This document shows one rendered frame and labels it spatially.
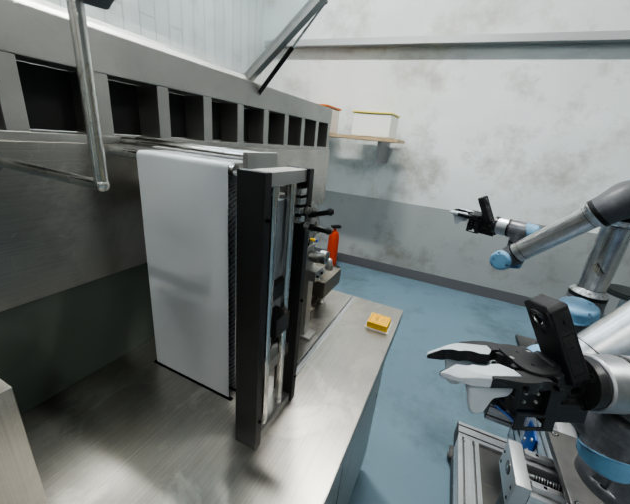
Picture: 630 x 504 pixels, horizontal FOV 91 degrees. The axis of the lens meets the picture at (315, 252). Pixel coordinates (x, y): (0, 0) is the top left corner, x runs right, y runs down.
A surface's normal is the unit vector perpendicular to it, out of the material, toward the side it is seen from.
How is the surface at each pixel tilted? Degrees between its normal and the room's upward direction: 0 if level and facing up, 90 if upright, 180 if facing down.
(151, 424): 0
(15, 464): 90
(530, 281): 90
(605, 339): 52
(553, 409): 82
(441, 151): 90
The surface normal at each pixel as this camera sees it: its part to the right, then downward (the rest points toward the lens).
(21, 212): 0.90, 0.22
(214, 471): 0.09, -0.94
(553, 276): -0.40, 0.28
